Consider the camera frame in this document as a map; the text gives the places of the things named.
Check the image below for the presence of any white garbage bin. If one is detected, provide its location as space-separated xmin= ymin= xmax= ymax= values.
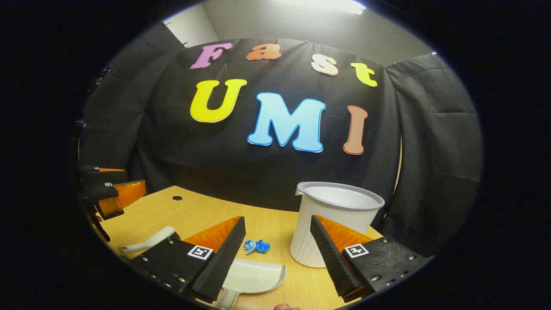
xmin=290 ymin=181 xmax=385 ymax=268

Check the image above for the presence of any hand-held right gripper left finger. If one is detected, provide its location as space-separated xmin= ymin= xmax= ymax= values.
xmin=129 ymin=215 xmax=247 ymax=304

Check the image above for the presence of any white dustpan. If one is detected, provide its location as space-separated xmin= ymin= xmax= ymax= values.
xmin=213 ymin=257 xmax=287 ymax=310

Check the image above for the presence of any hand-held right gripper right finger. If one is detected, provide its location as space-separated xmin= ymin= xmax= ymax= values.
xmin=310 ymin=214 xmax=431 ymax=303

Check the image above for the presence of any wooden desktop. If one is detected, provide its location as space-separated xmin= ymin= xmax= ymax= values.
xmin=99 ymin=185 xmax=384 ymax=310

